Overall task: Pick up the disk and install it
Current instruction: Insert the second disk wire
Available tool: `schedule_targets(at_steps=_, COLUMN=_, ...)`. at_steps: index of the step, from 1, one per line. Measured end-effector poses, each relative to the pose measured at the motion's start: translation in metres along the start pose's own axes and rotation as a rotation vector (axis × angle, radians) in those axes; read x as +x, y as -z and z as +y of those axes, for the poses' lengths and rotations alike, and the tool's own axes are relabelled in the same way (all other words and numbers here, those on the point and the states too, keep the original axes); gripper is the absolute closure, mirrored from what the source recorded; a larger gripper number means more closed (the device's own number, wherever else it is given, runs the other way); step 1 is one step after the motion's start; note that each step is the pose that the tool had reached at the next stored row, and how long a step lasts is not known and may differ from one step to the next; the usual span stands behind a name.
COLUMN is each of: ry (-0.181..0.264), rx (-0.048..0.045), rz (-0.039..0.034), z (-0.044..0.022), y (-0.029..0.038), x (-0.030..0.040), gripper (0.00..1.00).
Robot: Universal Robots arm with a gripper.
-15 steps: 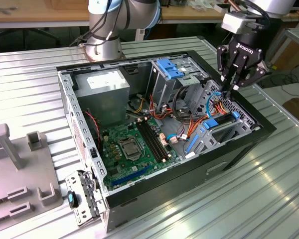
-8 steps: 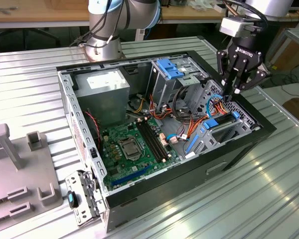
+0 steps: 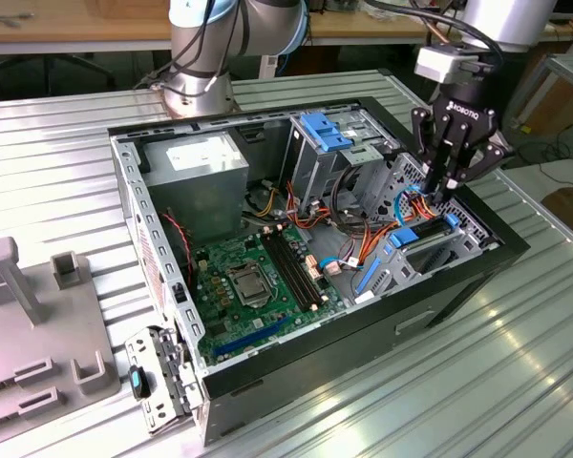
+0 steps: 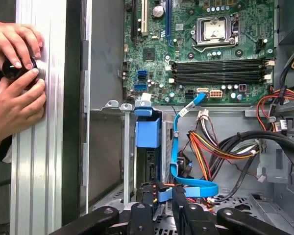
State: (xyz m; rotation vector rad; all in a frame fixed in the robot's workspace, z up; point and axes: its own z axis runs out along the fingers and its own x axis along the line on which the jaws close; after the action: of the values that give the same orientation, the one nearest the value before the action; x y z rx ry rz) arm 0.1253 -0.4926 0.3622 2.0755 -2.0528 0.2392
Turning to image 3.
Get black cable loops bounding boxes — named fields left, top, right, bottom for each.
left=330, top=164, right=379, bottom=235

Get red black fan wire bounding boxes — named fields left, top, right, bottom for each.
left=161, top=212, right=195, bottom=292

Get hinged metal slot bracket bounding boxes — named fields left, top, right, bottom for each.
left=123, top=324, right=207, bottom=435

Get grey parts rack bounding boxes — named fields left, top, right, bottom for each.
left=0, top=236, right=123, bottom=430

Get silver CPU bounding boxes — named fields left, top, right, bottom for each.
left=232, top=272, right=268, bottom=302

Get metal optical drive cage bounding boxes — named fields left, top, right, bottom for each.
left=286, top=107, right=403, bottom=214

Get hard disk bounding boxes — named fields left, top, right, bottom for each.
left=353, top=213, right=460, bottom=296

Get blue data wire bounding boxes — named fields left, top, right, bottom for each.
left=318, top=186, right=429, bottom=278

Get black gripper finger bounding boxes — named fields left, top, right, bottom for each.
left=437, top=121, right=516, bottom=205
left=412, top=107, right=455, bottom=196

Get metal disk bay cage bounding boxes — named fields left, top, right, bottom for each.
left=350, top=151, right=502, bottom=306

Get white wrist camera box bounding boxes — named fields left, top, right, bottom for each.
left=414, top=45, right=481, bottom=87

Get black RAM slot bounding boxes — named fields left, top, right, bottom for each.
left=278, top=226, right=330, bottom=304
left=266, top=230, right=321, bottom=310
left=261, top=232, right=316, bottom=312
left=272, top=228, right=326, bottom=307

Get orange red yellow power wire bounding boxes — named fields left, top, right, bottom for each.
left=362, top=188, right=443, bottom=271

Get grey power supply unit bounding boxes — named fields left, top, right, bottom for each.
left=140, top=131, right=251, bottom=247

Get wooden desk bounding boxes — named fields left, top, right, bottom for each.
left=0, top=0, right=573, bottom=56

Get blue expansion slot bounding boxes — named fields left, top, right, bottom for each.
left=212, top=318, right=290, bottom=359

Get orange motherboard power wire bundle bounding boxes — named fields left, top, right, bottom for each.
left=281, top=183, right=338, bottom=239

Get black open PC case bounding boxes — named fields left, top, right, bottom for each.
left=105, top=94, right=532, bottom=448

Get black latch with blue stripe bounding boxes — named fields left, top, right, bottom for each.
left=127, top=364, right=153, bottom=401

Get blue plastic drive latch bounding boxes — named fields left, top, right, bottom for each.
left=301, top=113, right=355, bottom=153

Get yellow black wire bundle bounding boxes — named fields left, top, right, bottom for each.
left=245, top=178, right=281, bottom=221

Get thin purple wire bundle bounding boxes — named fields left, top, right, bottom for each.
left=336, top=238, right=364, bottom=274

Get green motherboard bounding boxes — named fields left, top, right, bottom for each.
left=193, top=223, right=350, bottom=367

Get CPU socket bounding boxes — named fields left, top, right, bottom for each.
left=223, top=261, right=277, bottom=310

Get brown cardboard box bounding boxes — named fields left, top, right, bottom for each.
left=539, top=186, right=573, bottom=239
left=520, top=71, right=573, bottom=137

